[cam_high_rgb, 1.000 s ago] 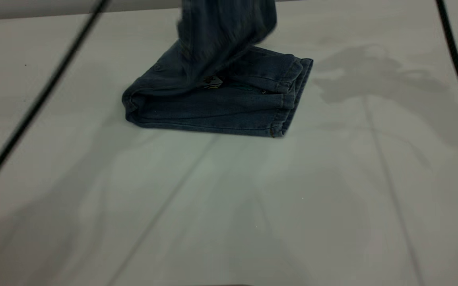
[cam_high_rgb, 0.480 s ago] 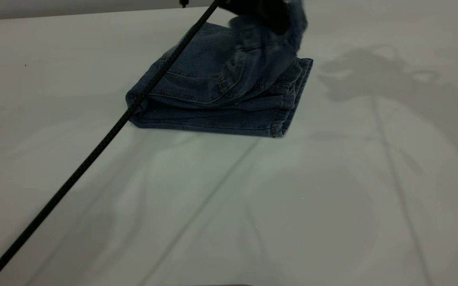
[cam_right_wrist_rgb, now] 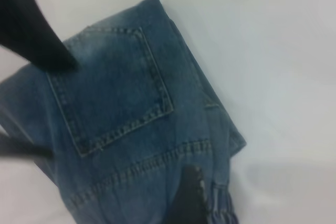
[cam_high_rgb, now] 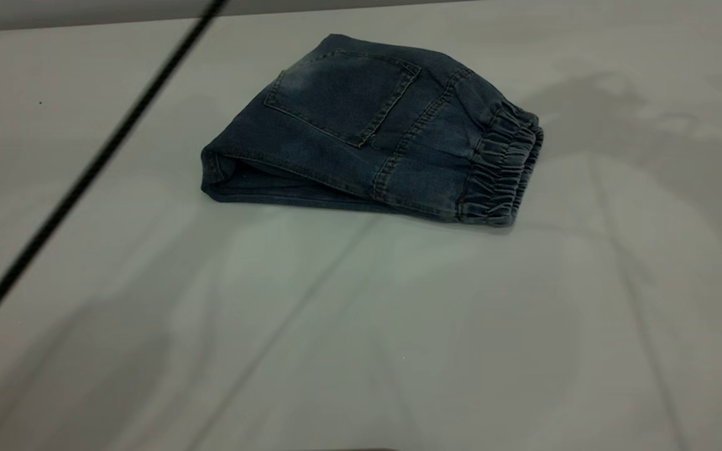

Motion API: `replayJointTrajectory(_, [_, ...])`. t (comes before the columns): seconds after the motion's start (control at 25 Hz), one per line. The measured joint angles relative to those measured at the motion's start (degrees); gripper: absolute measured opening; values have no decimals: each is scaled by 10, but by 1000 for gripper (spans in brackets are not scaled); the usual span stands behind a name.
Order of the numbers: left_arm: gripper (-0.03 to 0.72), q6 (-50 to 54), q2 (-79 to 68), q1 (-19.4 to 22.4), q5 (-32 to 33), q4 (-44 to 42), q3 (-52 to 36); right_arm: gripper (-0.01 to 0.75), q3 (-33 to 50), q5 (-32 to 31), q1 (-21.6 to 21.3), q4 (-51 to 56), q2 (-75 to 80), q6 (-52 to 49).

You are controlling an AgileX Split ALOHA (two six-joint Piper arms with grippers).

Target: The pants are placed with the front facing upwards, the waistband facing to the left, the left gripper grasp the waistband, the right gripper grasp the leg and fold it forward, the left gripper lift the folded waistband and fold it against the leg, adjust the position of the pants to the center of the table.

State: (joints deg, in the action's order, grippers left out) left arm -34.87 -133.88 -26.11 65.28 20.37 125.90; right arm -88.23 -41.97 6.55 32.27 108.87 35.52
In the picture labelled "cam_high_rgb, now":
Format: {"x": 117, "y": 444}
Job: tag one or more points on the blue denim jeans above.
{"x": 367, "y": 125}

